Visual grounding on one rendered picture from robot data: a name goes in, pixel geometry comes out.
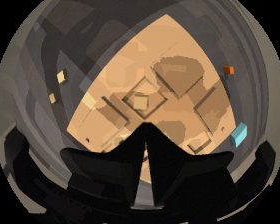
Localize light blue flat block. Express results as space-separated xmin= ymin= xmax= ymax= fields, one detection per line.
xmin=230 ymin=123 xmax=246 ymax=148

